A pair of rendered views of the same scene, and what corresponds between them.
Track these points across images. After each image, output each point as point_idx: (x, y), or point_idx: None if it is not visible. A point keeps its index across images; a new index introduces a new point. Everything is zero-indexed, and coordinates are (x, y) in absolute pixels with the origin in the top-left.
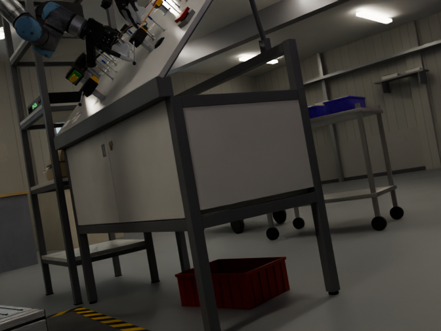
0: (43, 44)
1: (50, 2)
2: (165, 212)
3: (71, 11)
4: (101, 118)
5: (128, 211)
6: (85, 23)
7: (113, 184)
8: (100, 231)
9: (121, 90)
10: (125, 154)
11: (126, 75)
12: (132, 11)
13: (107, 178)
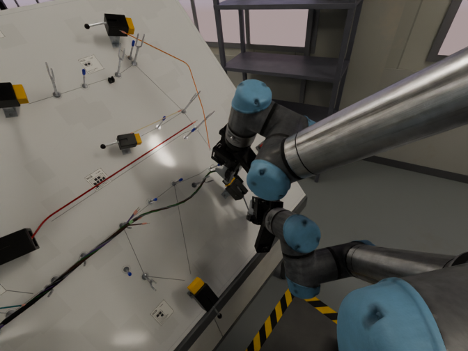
0: None
1: (311, 220)
2: (275, 265)
3: (290, 212)
4: (233, 290)
5: (236, 315)
6: None
7: (216, 327)
8: None
9: (243, 246)
10: (242, 285)
11: (211, 239)
12: (241, 167)
13: (207, 335)
